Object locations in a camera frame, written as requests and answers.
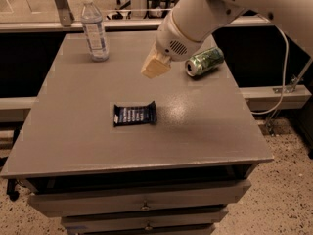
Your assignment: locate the metal rail frame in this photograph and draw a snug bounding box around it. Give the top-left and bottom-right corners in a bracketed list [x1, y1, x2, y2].
[0, 15, 272, 34]

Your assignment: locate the grey top drawer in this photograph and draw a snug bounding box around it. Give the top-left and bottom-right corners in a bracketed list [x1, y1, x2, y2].
[28, 179, 251, 217]

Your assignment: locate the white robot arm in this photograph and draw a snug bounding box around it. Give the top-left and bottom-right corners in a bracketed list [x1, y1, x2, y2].
[141, 0, 313, 78]

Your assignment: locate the clear plastic water bottle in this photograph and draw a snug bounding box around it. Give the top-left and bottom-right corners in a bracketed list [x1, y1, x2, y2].
[80, 0, 109, 62]

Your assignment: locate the metal bracket post left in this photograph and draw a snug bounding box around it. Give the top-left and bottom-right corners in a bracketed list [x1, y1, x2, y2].
[54, 0, 74, 27]

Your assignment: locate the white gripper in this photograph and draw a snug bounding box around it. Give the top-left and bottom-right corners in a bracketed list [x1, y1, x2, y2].
[141, 12, 203, 78]

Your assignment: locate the green soda can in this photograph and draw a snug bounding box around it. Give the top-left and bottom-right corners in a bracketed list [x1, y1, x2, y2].
[185, 47, 224, 77]

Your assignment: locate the blue rxbar blueberry wrapper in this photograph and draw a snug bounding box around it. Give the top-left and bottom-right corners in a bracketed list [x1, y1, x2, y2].
[113, 101, 157, 126]

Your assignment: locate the grey drawer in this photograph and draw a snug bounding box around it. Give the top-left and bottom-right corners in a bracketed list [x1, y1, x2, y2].
[28, 179, 251, 217]
[62, 207, 228, 233]

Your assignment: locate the white cable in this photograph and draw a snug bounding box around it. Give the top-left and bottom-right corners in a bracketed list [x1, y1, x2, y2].
[250, 15, 291, 116]

